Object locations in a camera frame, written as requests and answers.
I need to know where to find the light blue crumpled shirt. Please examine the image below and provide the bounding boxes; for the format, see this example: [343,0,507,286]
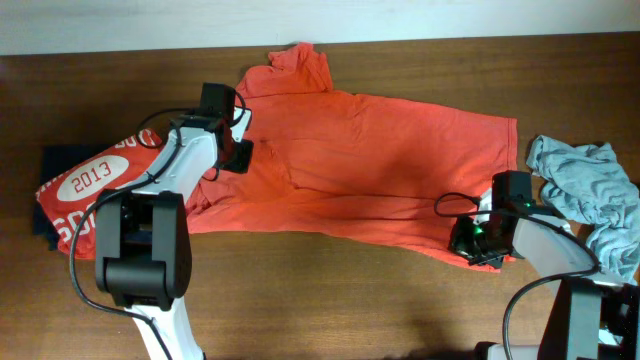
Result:
[526,135,639,283]

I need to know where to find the plain orange-red t-shirt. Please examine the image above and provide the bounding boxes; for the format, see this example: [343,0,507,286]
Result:
[186,43,518,267]

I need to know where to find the folded red soccer shirt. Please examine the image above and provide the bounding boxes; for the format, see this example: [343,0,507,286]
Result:
[36,129,161,260]

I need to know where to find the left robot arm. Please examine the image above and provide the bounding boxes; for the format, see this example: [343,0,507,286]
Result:
[95,83,253,359]

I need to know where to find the folded navy blue garment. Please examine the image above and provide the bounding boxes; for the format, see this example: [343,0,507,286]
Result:
[32,144,109,251]

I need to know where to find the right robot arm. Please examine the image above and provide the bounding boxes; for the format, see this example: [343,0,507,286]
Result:
[449,171,639,360]

